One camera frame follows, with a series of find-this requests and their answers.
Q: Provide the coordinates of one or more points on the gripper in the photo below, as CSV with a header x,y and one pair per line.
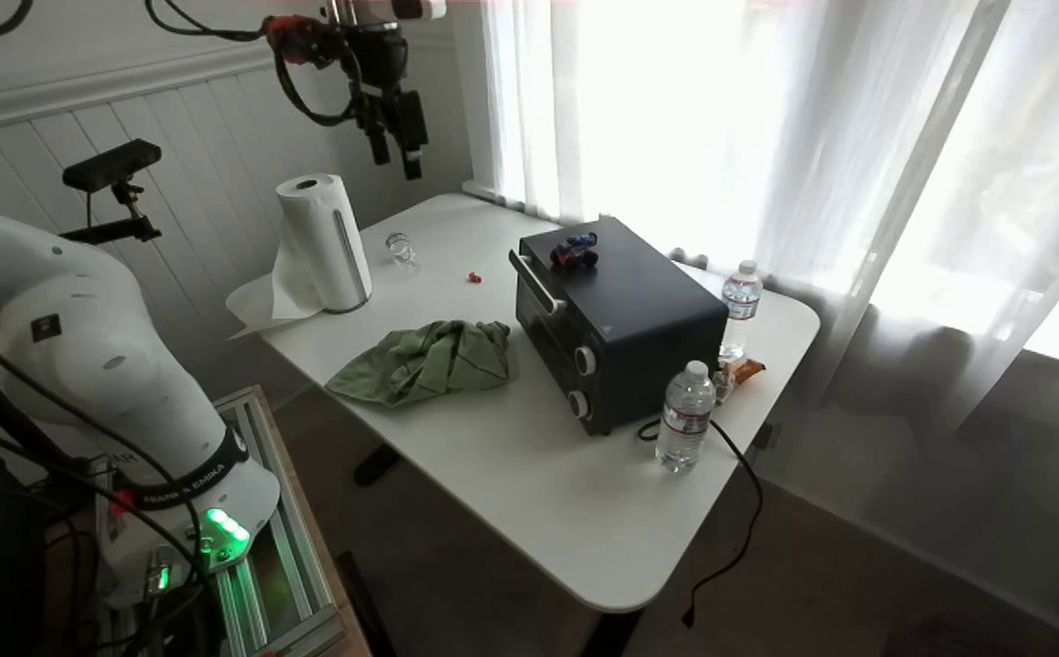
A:
x,y
379,57

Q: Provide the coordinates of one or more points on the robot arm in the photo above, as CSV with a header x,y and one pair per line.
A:
x,y
91,347

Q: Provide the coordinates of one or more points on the toaster oven door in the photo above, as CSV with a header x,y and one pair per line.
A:
x,y
543,333

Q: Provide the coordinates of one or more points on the toaster oven knob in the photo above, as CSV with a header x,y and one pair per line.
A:
x,y
579,405
586,361

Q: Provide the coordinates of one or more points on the black toaster oven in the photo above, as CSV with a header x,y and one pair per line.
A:
x,y
638,310

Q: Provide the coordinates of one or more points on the small clear glass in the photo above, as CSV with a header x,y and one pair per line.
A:
x,y
400,248

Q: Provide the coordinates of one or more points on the paper towel roll on holder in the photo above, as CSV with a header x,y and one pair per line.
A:
x,y
324,242

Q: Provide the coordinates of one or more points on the blue and red toy car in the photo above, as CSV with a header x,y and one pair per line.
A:
x,y
575,252

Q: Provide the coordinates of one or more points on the green cloth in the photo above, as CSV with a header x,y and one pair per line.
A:
x,y
424,363

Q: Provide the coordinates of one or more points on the white sheer curtain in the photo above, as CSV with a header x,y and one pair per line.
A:
x,y
675,119

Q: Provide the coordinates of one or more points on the clear water bottle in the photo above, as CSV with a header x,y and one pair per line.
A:
x,y
685,415
740,306

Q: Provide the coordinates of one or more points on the orange snack packet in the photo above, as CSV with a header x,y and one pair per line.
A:
x,y
744,370

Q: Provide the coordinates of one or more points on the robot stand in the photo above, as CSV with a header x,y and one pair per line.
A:
x,y
285,557

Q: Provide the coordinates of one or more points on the camera on mount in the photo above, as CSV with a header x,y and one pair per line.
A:
x,y
111,166

